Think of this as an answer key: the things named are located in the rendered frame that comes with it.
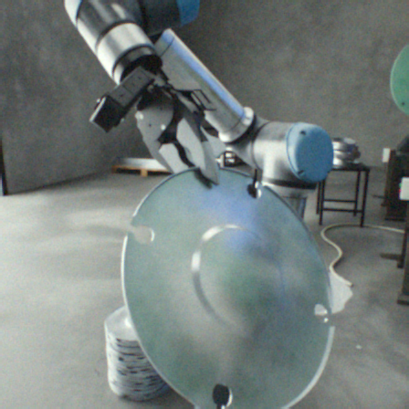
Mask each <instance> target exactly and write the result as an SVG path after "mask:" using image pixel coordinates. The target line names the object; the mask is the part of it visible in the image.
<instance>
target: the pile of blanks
mask: <svg viewBox="0 0 409 409"><path fill-rule="evenodd" d="M105 333H106V343H107V346H106V350H107V356H108V366H109V381H110V387H111V389H112V390H113V392H115V393H116V394H117V395H119V396H121V397H123V398H124V397H125V396H126V399H129V400H134V401H142V400H149V399H152V398H155V397H157V396H160V395H162V394H164V393H165V392H167V391H168V390H170V389H171V388H172V387H171V386H170V385H169V384H168V383H167V382H166V381H165V380H164V379H163V377H162V376H161V375H160V374H159V373H157V372H156V370H155V369H154V368H153V365H152V363H151V362H150V361H149V360H148V358H147V357H146V355H145V353H144V352H143V350H142V347H141V345H140V344H139V342H138V341H124V340H120V339H118V338H116V337H114V336H113V335H110V332H107V330H106V328H105Z"/></svg>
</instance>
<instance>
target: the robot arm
mask: <svg viewBox="0 0 409 409"><path fill-rule="evenodd" d="M65 2H66V3H65V6H66V8H67V10H68V13H69V15H70V17H71V19H72V21H73V22H74V23H75V27H76V29H77V30H78V32H79V33H80V34H81V35H82V36H83V37H85V39H86V40H87V41H88V43H89V46H90V48H91V49H92V51H93V52H95V54H96V55H97V57H98V58H99V60H100V61H101V63H102V64H103V66H104V68H105V69H107V71H108V72H109V74H110V76H111V77H112V79H113V80H115V81H116V82H117V83H118V86H117V87H116V88H115V89H114V90H112V91H111V92H110V93H109V92H105V94H104V95H103V96H102V97H101V98H100V99H99V100H98V103H97V104H96V105H95V107H94V109H93V111H94V115H93V117H92V118H91V119H90V121H91V122H93V123H94V125H96V126H97V127H98V128H99V129H101V130H103V131H105V132H106V133H107V134H108V132H109V131H110V130H111V129H112V128H113V127H114V128H115V129H116V128H117V127H118V126H119V125H120V123H121V122H123V121H124V120H125V119H126V116H127V115H128V113H129V112H130V110H131V107H132V106H133V105H134V104H135V103H136V102H137V101H138V100H139V98H140V97H142V98H141V99H140V101H139V103H138V104H137V106H136V107H135V108H136V110H138V113H137V114H136V116H135V117H136V118H137V121H138V128H140V130H141V132H142V134H143V136H144V138H143V141H144V143H146V145H147V146H148V149H149V151H150V153H151V155H152V156H153V157H154V159H155V160H156V161H157V163H158V164H160V165H161V166H162V167H165V168H166V169H167V170H169V172H170V173H172V174H174V173H178V172H180V171H181V170H184V169H187V168H191V167H200V168H201V171H202V174H203V177H204V178H207V179H208V180H209V181H211V182H212V183H213V184H214V185H215V186H217V185H219V184H220V176H219V170H218V166H217V162H216V158H218V157H219V156H220V155H223V154H224V153H225V151H226V146H225V144H226V145H227V146H228V147H229V148H230V149H231V150H232V151H233V152H235V153H236V154H237V155H238V156H239V157H240V158H241V159H243V160H244V161H245V162H246V163H248V164H249V165H250V166H253V167H254V168H256V169H258V170H260V171H262V172H263V176H262V182H261V183H262V184H267V185H268V186H269V187H271V188H272V189H274V190H275V191H276V192H278V193H279V194H280V195H281V196H282V197H283V198H284V199H285V200H286V201H287V202H288V203H289V204H290V205H291V206H292V207H293V208H294V209H295V210H296V211H297V212H298V213H299V216H300V217H301V218H302V220H303V219H304V214H305V209H306V204H307V200H308V197H309V196H310V195H311V194H312V193H313V192H314V191H316V189H317V184H318V183H319V182H321V181H323V180H324V179H325V178H326V177H327V173H330V171H331V169H332V166H333V164H334V157H335V152H334V146H333V143H332V140H331V139H330V138H329V135H328V133H327V132H326V131H325V130H324V129H323V128H321V127H319V126H316V125H312V124H307V123H305V122H297V123H295V122H282V121H268V120H265V119H262V118H260V117H258V116H257V115H256V114H255V113H254V112H253V111H252V110H251V109H250V108H248V107H244V108H243V107H241V106H240V105H239V102H238V101H237V100H236V99H235V98H234V97H233V96H232V95H230V94H229V93H228V92H227V90H226V89H225V87H224V86H223V85H222V84H221V83H220V82H218V81H217V80H216V79H215V77H214V76H213V74H212V73H211V72H210V71H209V70H208V69H206V68H205V67H204V65H203V64H202V63H201V62H200V61H199V59H198V58H197V57H196V56H194V55H193V54H192V53H191V51H190V50H189V49H188V48H187V47H186V46H185V44H184V43H183V42H181V41H180V40H179V38H178V37H177V36H176V35H175V34H174V33H173V32H172V30H171V29H170V28H173V27H182V26H183V25H185V24H187V23H190V22H191V21H193V20H194V19H195V18H196V16H197V14H198V12H199V5H200V4H199V0H65ZM204 119H206V120H207V121H209V122H210V123H212V124H213V125H214V126H215V128H216V129H217V130H218V131H219V136H220V139H221V140H222V141H223V142H222V141H221V140H220V139H217V138H215V137H213V136H211V135H209V134H207V133H206V132H205V131H204V130H203V127H202V126H201V123H202V122H203V120H204ZM170 142H171V143H172V144H170ZM184 146H185V147H187V148H188V149H189V151H190V152H191V153H189V152H188V150H187V149H186V148H185V147H184Z"/></svg>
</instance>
